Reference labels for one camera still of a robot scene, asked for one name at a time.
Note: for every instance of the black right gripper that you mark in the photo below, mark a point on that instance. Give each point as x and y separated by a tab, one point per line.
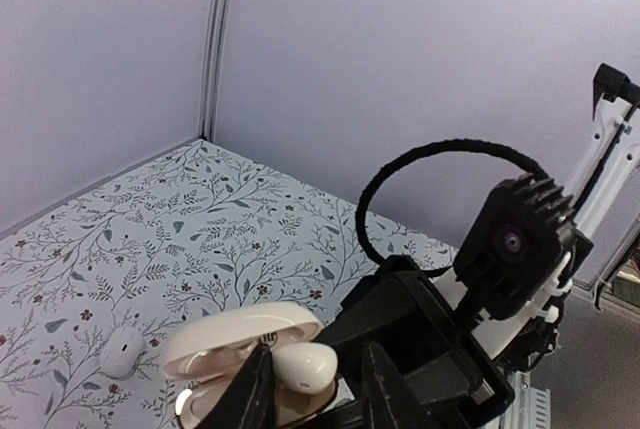
398	307

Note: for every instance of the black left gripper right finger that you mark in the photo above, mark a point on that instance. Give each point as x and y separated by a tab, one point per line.
387	400

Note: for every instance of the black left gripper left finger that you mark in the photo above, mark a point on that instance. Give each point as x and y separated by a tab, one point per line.
249	401

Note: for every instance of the white earbud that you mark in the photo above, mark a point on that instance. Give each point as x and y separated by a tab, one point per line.
121	352
305	368

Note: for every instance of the white earbud charging case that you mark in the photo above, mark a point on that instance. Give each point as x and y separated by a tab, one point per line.
211	351

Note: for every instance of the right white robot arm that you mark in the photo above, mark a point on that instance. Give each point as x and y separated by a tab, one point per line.
520	343

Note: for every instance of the white earbud on mat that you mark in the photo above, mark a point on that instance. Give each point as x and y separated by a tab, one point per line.
121	352

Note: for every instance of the floral patterned mat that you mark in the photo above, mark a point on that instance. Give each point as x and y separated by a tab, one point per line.
191	233

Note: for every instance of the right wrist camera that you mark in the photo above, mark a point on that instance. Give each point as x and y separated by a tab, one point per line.
524	229

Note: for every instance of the right aluminium frame post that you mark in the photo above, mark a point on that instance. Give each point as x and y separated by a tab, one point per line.
214	42

